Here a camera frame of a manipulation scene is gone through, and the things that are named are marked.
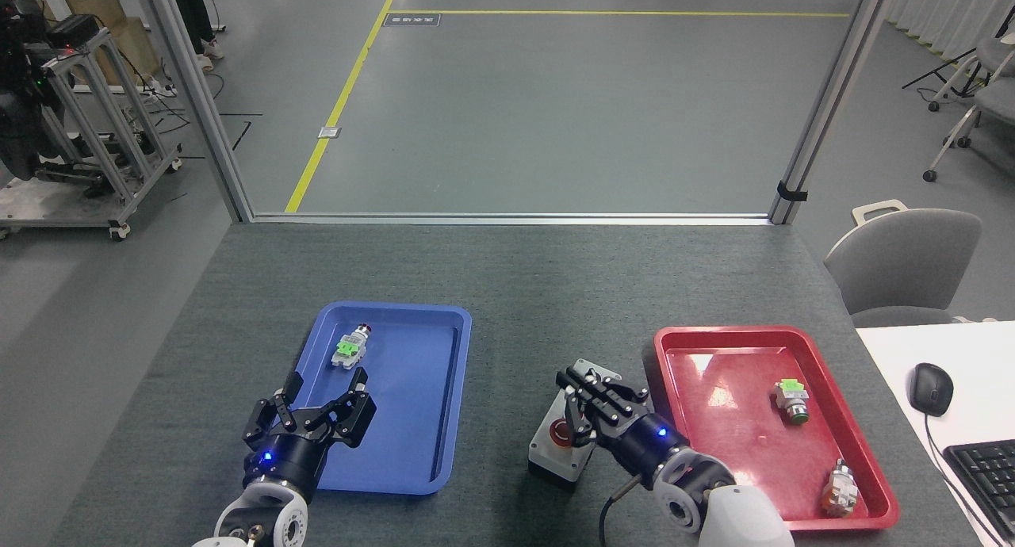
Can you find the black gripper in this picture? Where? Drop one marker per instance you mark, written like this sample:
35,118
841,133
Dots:
285,460
646,444

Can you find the grey control box with buttons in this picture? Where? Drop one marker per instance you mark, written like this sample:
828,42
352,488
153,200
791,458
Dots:
547,456

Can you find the brown cardboard box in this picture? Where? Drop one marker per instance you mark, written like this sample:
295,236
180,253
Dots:
95,0

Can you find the blue plastic tray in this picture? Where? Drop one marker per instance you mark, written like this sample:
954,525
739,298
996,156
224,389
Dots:
412,404

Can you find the red plastic tray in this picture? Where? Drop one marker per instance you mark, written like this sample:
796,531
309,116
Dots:
729,420

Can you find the silver floor socket plate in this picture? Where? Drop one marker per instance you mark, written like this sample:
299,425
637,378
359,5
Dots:
329,131

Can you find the black computer mouse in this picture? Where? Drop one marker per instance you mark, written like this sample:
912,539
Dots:
930,388

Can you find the grey office chair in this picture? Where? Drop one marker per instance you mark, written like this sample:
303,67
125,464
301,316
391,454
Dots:
904,262

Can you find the white desk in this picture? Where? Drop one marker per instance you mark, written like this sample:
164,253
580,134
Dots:
975,357

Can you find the black keyboard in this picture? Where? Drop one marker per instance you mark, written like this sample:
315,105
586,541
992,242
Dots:
987,476

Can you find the dark floor label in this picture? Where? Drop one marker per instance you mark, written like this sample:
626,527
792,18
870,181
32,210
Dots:
412,19

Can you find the black machine on cart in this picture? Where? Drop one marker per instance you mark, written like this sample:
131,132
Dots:
20,127

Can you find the person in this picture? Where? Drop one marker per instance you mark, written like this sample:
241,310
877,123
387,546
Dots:
190,8

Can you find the black tripod stand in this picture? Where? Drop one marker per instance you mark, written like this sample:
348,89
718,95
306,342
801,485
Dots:
944,67

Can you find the grey chair with white legs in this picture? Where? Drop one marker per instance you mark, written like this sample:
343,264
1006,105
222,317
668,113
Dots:
997,51
995,99

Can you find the white curtain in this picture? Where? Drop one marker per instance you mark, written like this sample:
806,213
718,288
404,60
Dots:
951,8

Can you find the green-headed push button switch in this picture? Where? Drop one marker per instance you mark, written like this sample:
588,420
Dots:
793,400

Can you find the silver table edge rail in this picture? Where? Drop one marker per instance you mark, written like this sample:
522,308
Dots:
507,218

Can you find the silver orange push button switch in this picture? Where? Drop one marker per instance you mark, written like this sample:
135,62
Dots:
840,487

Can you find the silver aluminium post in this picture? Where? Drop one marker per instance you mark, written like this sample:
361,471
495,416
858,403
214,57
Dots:
829,103
198,95

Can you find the aluminium frame cart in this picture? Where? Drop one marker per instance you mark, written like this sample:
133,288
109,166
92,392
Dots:
103,127

